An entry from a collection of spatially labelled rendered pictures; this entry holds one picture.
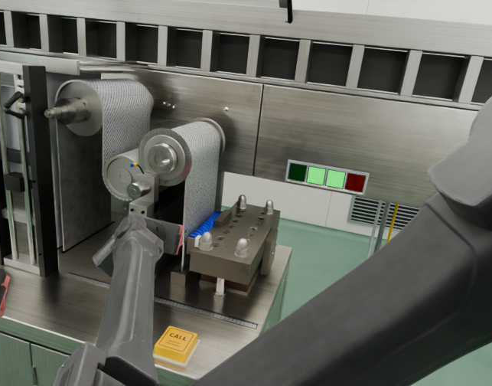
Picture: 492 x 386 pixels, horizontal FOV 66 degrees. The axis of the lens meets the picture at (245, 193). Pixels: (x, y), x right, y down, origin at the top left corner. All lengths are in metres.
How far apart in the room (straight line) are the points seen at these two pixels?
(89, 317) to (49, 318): 0.09
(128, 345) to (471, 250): 0.33
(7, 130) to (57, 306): 0.45
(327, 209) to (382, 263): 3.51
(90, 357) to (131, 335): 0.06
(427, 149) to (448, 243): 1.02
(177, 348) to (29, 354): 0.41
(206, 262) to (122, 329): 0.56
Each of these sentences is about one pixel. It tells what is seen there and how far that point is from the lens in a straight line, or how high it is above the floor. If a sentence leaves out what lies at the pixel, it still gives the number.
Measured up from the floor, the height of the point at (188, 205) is 1.13.
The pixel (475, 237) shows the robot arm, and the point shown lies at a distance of 0.19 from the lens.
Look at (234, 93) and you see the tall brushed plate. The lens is 1.23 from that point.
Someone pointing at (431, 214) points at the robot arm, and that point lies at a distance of 0.21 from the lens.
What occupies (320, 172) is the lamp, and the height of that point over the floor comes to 1.20.
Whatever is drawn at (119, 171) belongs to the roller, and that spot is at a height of 1.19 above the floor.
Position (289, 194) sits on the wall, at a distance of 3.72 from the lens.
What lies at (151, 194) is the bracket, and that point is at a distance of 0.98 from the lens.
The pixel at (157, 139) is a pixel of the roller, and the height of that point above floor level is 1.29.
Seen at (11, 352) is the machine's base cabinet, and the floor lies 0.77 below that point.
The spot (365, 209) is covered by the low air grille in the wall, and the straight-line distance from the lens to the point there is 3.69.
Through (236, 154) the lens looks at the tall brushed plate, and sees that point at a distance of 1.25.
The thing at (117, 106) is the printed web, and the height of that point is 1.35.
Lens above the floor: 1.50
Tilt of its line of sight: 19 degrees down
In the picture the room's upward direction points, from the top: 6 degrees clockwise
